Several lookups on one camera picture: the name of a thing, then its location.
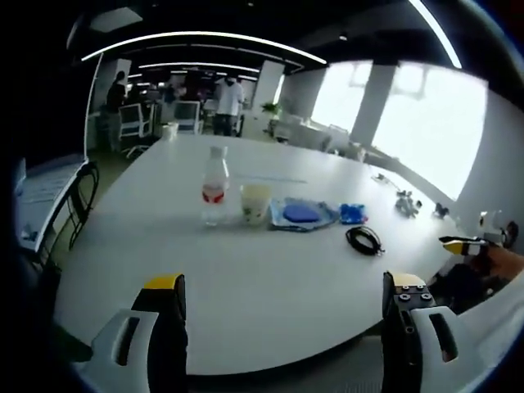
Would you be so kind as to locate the clear bag with blue sponge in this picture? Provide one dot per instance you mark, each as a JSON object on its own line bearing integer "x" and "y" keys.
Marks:
{"x": 303, "y": 215}

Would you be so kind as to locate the white mesh office chair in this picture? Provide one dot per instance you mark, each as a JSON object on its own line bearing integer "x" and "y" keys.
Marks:
{"x": 134, "y": 123}
{"x": 187, "y": 114}

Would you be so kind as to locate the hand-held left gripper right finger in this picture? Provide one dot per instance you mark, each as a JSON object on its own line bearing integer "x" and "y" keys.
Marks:
{"x": 399, "y": 344}

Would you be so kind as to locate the clear plastic bottle red label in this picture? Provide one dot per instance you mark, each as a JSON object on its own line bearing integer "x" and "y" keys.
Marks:
{"x": 215, "y": 184}

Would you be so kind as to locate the white tabletop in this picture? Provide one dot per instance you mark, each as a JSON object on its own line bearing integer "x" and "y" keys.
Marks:
{"x": 266, "y": 286}

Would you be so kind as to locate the silver laptop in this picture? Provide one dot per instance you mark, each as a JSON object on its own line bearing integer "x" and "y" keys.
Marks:
{"x": 49, "y": 184}

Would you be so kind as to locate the green potted plant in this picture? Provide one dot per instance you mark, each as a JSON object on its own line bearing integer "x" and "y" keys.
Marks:
{"x": 272, "y": 109}

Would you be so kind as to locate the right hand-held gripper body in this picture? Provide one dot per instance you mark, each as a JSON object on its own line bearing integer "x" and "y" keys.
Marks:
{"x": 495, "y": 227}

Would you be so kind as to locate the white paper cup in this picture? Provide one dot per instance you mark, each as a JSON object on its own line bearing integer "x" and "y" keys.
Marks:
{"x": 254, "y": 204}

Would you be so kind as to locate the small black device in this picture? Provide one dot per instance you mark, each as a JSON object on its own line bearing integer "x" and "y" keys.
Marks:
{"x": 442, "y": 210}

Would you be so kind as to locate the person's right hand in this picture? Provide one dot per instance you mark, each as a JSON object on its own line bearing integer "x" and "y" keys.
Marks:
{"x": 501, "y": 264}

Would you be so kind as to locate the black laptop stand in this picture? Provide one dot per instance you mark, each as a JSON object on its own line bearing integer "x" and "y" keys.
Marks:
{"x": 84, "y": 196}

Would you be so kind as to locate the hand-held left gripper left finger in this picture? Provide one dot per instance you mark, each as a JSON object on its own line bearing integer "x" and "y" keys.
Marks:
{"x": 168, "y": 340}

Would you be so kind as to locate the white container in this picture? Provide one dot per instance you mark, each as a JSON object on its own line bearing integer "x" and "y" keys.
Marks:
{"x": 170, "y": 131}

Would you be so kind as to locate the blue tissue pack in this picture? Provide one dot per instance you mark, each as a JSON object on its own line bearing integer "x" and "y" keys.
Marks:
{"x": 353, "y": 213}

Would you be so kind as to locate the ceiling vent panel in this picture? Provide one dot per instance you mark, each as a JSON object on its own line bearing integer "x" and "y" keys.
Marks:
{"x": 116, "y": 18}

